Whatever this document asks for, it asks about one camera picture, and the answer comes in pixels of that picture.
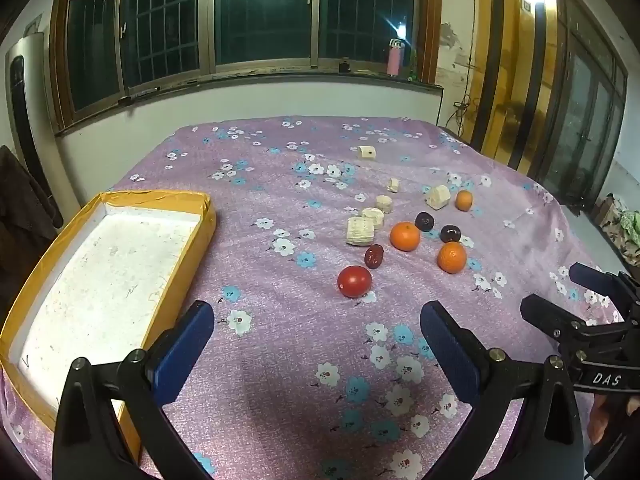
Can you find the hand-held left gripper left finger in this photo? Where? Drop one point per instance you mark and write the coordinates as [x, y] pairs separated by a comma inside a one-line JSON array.
[[182, 345]]

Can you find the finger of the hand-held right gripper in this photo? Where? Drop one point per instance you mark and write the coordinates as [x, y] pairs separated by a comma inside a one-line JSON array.
[[590, 277], [547, 312]]

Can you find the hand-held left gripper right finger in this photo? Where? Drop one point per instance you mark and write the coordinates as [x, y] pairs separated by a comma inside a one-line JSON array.
[[447, 345]]

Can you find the yellow cardboard box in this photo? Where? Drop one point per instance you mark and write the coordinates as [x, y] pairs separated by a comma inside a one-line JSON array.
[[100, 280]]

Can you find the dark purple plum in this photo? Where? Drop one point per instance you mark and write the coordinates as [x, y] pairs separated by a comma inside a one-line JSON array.
[[450, 233], [424, 221]]

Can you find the red tomato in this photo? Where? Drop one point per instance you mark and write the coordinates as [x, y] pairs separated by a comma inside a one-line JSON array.
[[354, 281]]

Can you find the red date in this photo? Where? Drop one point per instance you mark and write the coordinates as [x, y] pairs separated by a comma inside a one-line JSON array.
[[373, 256]]

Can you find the small orange mandarin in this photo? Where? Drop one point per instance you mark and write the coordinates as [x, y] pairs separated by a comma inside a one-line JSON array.
[[464, 200]]

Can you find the large ribbed beige block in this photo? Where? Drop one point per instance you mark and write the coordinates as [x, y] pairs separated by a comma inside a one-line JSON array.
[[361, 230]]

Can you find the beige wedge chunk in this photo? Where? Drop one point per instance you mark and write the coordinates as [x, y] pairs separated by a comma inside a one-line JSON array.
[[438, 195]]

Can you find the person's right hand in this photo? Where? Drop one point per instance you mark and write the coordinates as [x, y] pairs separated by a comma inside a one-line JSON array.
[[607, 417]]

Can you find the purple floral tablecloth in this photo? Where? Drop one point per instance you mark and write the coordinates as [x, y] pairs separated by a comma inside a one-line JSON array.
[[300, 360]]

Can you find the round beige slice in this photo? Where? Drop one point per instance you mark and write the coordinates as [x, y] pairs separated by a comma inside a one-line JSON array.
[[373, 215], [384, 203]]

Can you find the glass doors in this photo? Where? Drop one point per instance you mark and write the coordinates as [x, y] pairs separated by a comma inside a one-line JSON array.
[[585, 125]]

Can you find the small beige piece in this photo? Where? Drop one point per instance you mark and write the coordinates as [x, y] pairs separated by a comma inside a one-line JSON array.
[[395, 185]]

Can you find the beige block with hole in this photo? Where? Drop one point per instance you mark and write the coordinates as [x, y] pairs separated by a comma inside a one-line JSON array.
[[366, 152]]

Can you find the dark hanging clothing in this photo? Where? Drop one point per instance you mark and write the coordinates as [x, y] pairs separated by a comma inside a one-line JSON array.
[[22, 210]]

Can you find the gold striped panel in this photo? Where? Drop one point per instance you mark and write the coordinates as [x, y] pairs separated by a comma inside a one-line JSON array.
[[510, 70]]

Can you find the black stick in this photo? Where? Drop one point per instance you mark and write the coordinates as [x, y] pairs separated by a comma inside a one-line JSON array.
[[142, 93]]

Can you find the white standing air conditioner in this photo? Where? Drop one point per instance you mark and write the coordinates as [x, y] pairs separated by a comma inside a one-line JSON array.
[[27, 125]]

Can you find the green bottle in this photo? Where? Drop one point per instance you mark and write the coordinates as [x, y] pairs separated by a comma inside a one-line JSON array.
[[413, 70]]

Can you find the pink bottle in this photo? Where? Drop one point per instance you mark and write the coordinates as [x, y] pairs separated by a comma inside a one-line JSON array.
[[394, 60]]

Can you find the small black object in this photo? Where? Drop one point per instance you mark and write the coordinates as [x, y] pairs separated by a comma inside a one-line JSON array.
[[344, 66]]

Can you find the barred window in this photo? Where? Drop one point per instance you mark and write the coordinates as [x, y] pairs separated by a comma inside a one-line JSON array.
[[250, 10]]

